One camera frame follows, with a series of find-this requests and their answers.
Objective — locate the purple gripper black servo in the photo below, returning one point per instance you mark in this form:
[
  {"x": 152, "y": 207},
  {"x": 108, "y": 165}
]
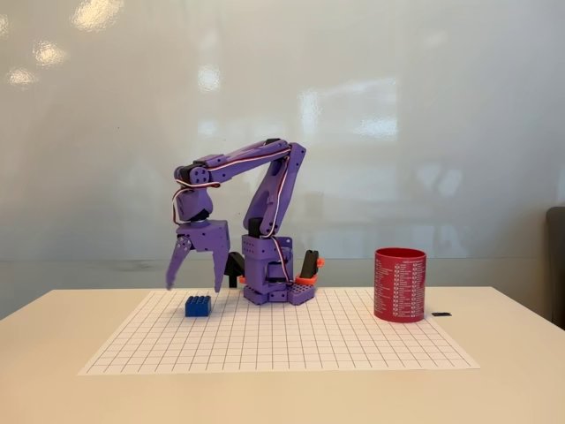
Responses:
[{"x": 207, "y": 238}]

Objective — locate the blue toy brick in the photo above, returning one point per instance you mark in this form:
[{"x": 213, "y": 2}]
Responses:
[{"x": 198, "y": 305}]

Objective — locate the purple robot arm with base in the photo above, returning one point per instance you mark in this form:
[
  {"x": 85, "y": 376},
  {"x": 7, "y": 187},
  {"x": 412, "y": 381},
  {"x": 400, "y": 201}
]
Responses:
[{"x": 273, "y": 194}]

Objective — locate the red cup with white print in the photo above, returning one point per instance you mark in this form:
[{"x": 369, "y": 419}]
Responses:
[{"x": 399, "y": 287}]

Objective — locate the black clamp with orange pad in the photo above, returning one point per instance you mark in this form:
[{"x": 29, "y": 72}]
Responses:
[
  {"x": 234, "y": 265},
  {"x": 310, "y": 265}
]

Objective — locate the white grid paper sheet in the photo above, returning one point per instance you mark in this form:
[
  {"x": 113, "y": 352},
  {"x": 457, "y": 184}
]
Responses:
[{"x": 282, "y": 344}]

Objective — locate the small black flat strip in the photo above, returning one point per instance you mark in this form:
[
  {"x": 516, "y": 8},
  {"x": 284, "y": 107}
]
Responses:
[{"x": 441, "y": 314}]

